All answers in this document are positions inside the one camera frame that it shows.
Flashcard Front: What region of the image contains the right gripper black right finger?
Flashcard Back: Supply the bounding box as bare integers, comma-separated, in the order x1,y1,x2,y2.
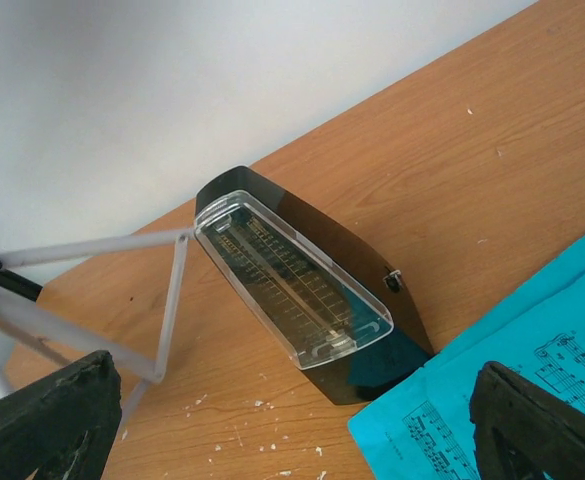
469,361,585,479

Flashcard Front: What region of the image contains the clear plastic metronome cover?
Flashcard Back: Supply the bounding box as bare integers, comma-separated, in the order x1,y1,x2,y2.
195,190,394,370

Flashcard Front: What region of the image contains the white tripod music stand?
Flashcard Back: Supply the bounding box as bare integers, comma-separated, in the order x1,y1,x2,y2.
0,229,193,419

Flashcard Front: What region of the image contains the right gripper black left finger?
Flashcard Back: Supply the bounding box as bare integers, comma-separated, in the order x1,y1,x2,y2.
0,350,122,479

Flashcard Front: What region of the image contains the black metronome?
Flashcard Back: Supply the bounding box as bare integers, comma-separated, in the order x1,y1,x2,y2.
194,166,434,405

